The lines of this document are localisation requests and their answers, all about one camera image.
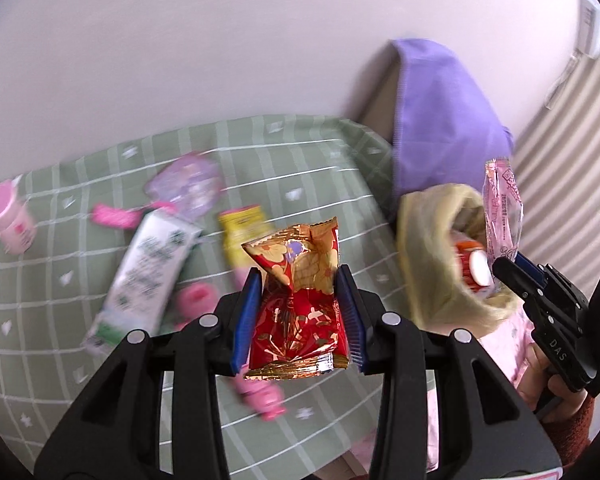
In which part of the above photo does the purple pillow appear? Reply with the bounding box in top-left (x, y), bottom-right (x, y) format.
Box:
top-left (389, 37), bottom-right (517, 212)

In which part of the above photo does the person's right forearm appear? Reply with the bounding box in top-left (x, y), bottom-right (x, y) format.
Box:
top-left (542, 397), bottom-right (596, 480)

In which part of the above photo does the small pink packet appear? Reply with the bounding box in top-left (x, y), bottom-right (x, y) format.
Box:
top-left (92, 203), bottom-right (142, 230)

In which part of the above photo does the white wall unit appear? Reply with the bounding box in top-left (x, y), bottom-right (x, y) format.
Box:
top-left (577, 0), bottom-right (600, 57)

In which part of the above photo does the white blind cord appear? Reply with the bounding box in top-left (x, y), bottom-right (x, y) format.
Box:
top-left (546, 49), bottom-right (582, 109)

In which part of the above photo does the striped window blind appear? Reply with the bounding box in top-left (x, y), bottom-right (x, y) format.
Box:
top-left (509, 52), bottom-right (600, 272)

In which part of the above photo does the beige headboard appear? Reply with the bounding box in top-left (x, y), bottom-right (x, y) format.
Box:
top-left (357, 67), bottom-right (402, 147)

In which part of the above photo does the red white item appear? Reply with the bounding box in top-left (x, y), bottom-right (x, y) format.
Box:
top-left (452, 239), bottom-right (494, 292)

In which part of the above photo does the white green tube package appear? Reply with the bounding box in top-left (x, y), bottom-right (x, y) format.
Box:
top-left (82, 209), bottom-right (204, 357)

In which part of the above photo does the purple packet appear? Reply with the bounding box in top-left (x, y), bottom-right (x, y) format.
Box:
top-left (144, 152), bottom-right (224, 217)

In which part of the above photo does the small pink bottle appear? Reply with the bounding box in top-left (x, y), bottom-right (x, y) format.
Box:
top-left (0, 176), bottom-right (37, 254)

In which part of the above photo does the red gold snack packet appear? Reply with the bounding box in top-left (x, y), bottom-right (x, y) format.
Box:
top-left (240, 216), bottom-right (351, 380)

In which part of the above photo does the green checked tablecloth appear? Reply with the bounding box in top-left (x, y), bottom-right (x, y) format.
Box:
top-left (0, 114), bottom-right (433, 477)

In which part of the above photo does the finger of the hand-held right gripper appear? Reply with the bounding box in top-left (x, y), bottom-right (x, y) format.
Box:
top-left (492, 257), bottom-right (547, 319)
top-left (515, 253), bottom-right (579, 307)

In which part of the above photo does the person's right hand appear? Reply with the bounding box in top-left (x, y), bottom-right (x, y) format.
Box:
top-left (522, 341), bottom-right (589, 414)

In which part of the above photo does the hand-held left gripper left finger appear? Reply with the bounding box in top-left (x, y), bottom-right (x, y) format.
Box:
top-left (32, 267), bottom-right (264, 480)

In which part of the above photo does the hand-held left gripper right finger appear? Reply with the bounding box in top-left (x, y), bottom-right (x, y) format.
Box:
top-left (335, 264), bottom-right (564, 480)

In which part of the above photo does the yellow snack wrapper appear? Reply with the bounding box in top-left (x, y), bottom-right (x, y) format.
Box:
top-left (218, 204), bottom-right (274, 272)

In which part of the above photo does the pink printed packet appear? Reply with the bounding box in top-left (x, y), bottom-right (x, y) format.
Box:
top-left (482, 158), bottom-right (525, 262)

